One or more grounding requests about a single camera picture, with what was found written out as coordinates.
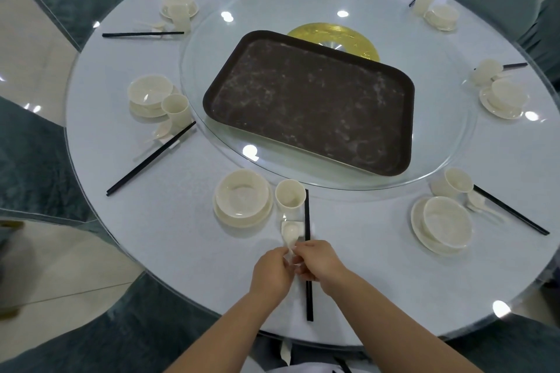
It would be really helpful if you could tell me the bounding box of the black tray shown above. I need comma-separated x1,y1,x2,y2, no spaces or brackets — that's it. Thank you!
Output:
202,30,415,178

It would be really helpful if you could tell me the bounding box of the person's left hand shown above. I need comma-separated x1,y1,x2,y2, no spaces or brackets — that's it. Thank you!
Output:
248,247,303,306

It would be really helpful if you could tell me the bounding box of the glass lazy susan turntable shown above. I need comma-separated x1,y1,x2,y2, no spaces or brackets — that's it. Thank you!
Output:
179,0,480,191

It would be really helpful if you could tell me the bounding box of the person's left forearm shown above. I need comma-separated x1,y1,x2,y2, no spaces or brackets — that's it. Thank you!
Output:
165,289,289,373

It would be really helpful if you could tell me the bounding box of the gold turntable base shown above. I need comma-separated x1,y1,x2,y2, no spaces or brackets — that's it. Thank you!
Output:
286,23,380,62

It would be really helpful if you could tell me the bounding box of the white round table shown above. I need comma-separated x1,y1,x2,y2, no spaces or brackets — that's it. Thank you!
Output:
64,0,560,348

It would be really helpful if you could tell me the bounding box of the person's right hand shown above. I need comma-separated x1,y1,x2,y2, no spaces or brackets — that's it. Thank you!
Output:
293,239,351,295

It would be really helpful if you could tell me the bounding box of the person's right forearm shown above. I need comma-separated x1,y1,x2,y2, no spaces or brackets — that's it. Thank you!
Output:
330,274,482,373

